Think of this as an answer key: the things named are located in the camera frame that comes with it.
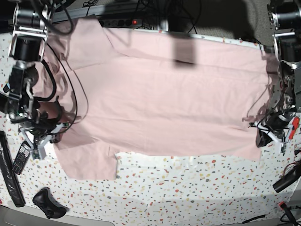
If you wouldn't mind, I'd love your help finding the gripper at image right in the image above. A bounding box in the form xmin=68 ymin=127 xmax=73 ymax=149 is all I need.
xmin=253 ymin=111 xmax=296 ymax=153

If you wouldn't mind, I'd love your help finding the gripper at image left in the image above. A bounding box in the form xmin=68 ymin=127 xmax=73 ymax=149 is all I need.
xmin=17 ymin=112 xmax=70 ymax=160

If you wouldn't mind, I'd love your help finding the pink T-shirt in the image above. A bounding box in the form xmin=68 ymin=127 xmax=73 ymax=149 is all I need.
xmin=44 ymin=18 xmax=277 ymax=180

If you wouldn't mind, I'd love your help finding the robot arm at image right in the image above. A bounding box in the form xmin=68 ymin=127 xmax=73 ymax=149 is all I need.
xmin=250 ymin=0 xmax=301 ymax=153

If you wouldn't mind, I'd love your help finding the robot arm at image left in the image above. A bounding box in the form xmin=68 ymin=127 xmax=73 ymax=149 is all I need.
xmin=1 ymin=0 xmax=67 ymax=160

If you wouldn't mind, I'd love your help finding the long black bar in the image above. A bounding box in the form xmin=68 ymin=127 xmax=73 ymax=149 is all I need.
xmin=0 ymin=131 xmax=25 ymax=208

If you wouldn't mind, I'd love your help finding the black game controller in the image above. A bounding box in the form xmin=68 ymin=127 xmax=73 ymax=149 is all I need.
xmin=32 ymin=187 xmax=67 ymax=219

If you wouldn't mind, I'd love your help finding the red and black tool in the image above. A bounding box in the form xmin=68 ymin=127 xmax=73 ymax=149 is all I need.
xmin=279 ymin=202 xmax=299 ymax=226

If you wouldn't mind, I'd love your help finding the red handled screwdriver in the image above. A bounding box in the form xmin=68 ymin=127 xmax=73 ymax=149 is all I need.
xmin=288 ymin=116 xmax=300 ymax=141

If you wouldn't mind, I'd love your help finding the black cylinder with wires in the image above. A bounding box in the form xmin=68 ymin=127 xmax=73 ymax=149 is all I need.
xmin=273 ymin=167 xmax=301 ymax=193

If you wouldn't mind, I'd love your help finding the power strip with red switch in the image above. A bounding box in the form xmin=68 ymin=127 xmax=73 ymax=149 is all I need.
xmin=99 ymin=19 xmax=142 ymax=28

